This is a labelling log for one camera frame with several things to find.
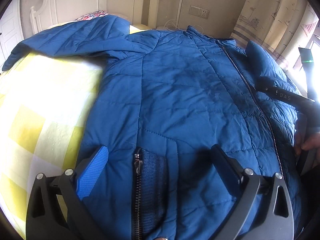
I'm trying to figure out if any blue quilted puffer jacket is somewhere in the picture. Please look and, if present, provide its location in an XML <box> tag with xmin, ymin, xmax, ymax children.
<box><xmin>3</xmin><ymin>15</ymin><xmax>306</xmax><ymax>239</ymax></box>

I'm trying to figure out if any person's right hand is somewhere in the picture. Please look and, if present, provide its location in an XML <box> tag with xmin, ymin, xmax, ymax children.
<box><xmin>294</xmin><ymin>132</ymin><xmax>320</xmax><ymax>155</ymax></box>

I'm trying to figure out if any cream patterned curtain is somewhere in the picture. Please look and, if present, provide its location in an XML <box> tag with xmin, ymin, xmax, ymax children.
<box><xmin>231</xmin><ymin>0</ymin><xmax>319</xmax><ymax>69</ymax></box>

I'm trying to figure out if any yellow white checked bed sheet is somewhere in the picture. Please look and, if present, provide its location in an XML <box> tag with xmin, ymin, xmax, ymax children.
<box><xmin>1</xmin><ymin>17</ymin><xmax>145</xmax><ymax>239</ymax></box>

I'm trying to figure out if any white wardrobe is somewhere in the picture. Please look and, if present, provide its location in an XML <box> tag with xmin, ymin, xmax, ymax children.
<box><xmin>0</xmin><ymin>0</ymin><xmax>24</xmax><ymax>64</ymax></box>

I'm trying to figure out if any floral patterned pillow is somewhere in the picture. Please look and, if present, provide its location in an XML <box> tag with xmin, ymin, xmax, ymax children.
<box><xmin>74</xmin><ymin>10</ymin><xmax>108</xmax><ymax>22</ymax></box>

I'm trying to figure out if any white wooden headboard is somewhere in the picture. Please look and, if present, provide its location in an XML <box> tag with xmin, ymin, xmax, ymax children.
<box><xmin>30</xmin><ymin>0</ymin><xmax>159</xmax><ymax>34</ymax></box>

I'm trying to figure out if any beige wall socket plate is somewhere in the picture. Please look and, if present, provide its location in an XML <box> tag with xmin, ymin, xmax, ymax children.
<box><xmin>189</xmin><ymin>5</ymin><xmax>209</xmax><ymax>19</ymax></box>

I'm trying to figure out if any white charger cable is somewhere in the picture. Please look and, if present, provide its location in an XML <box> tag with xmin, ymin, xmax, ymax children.
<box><xmin>163</xmin><ymin>18</ymin><xmax>205</xmax><ymax>34</ymax></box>

